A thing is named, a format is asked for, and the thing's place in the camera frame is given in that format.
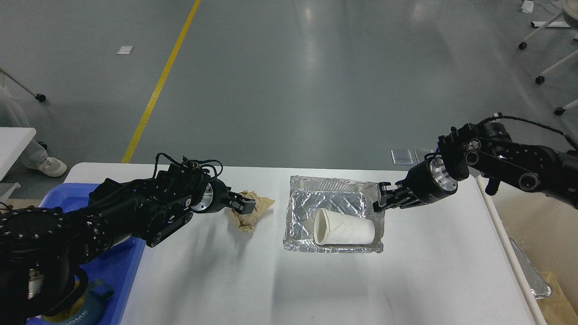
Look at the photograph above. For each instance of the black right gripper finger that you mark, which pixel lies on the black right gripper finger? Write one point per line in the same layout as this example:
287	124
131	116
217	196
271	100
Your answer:
392	193
384	203

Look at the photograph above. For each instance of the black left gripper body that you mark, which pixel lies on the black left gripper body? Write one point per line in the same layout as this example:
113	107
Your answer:
215	198

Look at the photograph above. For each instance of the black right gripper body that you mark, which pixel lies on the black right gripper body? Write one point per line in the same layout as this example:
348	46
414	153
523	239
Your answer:
429	182

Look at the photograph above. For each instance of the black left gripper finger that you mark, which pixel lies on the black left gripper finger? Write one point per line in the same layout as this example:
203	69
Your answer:
236	196
242	206

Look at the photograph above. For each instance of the brown paper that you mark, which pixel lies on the brown paper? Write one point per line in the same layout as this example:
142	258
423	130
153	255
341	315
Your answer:
246	222
556	309

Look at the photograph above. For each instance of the aluminium foil tray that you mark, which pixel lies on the aluminium foil tray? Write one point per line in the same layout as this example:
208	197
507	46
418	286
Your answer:
308	194

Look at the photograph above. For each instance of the white paper cup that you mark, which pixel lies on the white paper cup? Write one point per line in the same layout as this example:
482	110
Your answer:
332	228

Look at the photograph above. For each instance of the dark teal mug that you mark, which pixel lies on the dark teal mug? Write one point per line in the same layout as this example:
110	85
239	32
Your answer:
86	302

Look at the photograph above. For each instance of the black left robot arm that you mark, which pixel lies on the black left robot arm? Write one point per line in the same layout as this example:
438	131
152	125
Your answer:
42	249

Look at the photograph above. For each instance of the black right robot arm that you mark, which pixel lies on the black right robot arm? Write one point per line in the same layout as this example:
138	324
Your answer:
488	148

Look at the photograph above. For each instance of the clear floor plate right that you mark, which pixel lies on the clear floor plate right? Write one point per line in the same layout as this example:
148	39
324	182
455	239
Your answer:
422	154

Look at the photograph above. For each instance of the clear floor plate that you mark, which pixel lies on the clear floor plate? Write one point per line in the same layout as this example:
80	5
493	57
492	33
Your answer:
422	154
402	157

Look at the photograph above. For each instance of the clear floor plate left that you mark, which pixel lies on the clear floor plate left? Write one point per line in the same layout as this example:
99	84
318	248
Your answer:
402	157

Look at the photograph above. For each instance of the blue plastic tray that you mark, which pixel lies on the blue plastic tray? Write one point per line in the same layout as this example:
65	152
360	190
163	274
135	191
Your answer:
116	268

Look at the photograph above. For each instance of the white plastic bin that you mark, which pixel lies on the white plastic bin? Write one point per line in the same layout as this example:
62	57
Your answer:
546	230

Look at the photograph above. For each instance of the foil piece in bin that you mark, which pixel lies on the foil piece in bin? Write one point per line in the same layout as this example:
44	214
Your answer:
538	286

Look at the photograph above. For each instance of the white sneaker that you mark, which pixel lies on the white sneaker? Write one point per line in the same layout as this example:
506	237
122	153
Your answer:
51	166

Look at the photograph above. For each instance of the brown paper in bin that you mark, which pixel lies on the brown paper in bin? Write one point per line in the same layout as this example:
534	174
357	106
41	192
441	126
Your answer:
556	309

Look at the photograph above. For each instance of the grey wheeled stand leg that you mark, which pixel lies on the grey wheeled stand leg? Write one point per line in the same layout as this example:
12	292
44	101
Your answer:
4	74

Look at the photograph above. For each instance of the white side table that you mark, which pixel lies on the white side table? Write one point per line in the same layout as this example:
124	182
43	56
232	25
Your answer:
13	140

